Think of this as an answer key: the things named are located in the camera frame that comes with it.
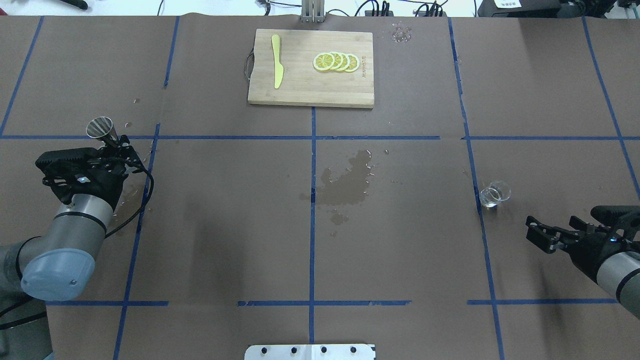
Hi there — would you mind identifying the steel measuring jigger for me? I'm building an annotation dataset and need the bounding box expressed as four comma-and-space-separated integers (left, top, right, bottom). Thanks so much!
86, 116, 118, 146

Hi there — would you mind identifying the bamboo cutting board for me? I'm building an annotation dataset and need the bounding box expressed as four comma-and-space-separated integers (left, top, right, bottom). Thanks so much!
247, 28, 375, 109

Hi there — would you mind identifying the aluminium frame post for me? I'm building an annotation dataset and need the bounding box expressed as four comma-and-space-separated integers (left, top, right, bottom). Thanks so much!
300, 0, 326, 24

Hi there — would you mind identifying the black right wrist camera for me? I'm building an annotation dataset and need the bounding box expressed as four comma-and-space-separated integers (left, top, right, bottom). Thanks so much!
590, 205, 640, 229

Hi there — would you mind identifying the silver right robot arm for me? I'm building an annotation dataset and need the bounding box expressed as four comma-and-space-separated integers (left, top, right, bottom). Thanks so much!
525, 205, 640, 318

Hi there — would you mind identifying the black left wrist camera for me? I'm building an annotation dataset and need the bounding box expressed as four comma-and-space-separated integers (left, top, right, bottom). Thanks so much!
35, 147, 101, 174

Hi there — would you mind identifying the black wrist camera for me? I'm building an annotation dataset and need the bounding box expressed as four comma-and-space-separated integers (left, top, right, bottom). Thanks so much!
35, 147, 101, 174
590, 205, 640, 229

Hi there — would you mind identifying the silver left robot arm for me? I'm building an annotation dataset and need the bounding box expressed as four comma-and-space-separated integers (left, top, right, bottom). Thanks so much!
1, 135, 153, 360

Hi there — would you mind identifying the yellow plastic knife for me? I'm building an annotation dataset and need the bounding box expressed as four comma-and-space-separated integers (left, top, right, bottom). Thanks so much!
270, 34, 285, 90

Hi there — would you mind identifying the clear glass cup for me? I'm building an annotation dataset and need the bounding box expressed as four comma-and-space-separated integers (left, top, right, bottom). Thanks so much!
478, 180, 512, 208

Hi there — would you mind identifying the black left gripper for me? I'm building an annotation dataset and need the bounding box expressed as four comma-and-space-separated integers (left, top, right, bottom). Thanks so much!
40, 134, 147, 205

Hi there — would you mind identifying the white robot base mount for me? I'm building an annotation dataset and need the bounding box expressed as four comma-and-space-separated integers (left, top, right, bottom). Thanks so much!
244, 343, 377, 360

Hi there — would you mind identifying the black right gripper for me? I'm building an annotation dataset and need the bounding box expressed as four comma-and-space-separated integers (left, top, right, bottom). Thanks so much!
525, 215, 639, 286

